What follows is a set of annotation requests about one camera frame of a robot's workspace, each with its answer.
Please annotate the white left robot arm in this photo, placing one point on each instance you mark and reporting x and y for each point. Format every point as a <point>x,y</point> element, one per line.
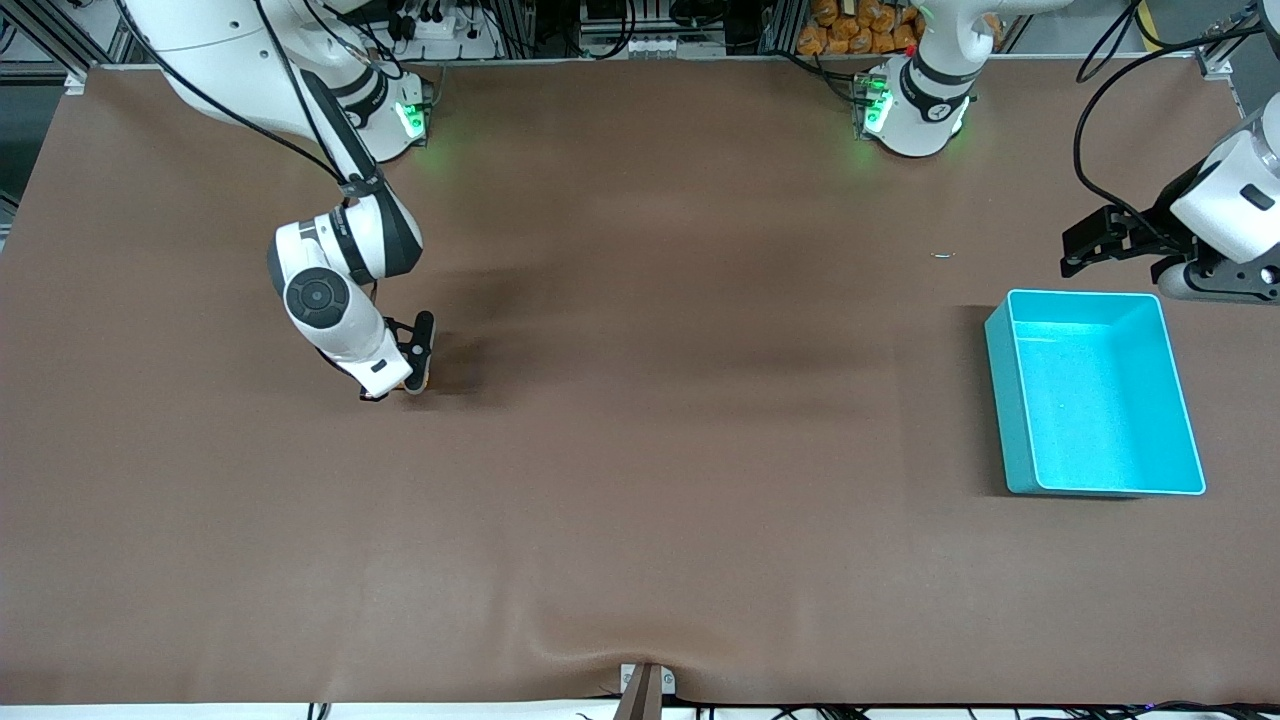
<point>925,110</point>

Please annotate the orange snack packets heap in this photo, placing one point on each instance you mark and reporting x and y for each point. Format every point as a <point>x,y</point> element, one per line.
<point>850,35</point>

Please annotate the white corner bracket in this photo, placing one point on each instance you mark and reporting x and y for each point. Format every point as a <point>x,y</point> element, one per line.
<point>76,82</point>
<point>1213,68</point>

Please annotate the brown table mat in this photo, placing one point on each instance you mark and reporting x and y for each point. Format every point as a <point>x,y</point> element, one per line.
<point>640,450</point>

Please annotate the yellow beetle toy car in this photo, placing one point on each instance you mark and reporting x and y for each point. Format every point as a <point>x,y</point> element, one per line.
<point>424,382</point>

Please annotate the aluminium frame profile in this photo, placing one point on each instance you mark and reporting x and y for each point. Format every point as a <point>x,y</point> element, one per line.
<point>60,68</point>
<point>1225,60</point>

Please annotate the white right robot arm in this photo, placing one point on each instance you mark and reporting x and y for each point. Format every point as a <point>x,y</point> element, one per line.
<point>340,330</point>

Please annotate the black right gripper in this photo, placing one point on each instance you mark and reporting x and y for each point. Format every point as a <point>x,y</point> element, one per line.
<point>365,395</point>

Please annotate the white power strip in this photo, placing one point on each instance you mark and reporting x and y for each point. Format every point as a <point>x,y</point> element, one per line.
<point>450,40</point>

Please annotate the metal table clamp bracket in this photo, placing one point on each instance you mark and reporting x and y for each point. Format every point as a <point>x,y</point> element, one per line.
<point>640,695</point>

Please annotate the teal plastic bin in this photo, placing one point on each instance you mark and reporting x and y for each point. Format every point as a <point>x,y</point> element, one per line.
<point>1100,420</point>

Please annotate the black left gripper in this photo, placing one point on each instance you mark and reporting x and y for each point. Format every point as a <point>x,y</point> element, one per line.
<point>1160,226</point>

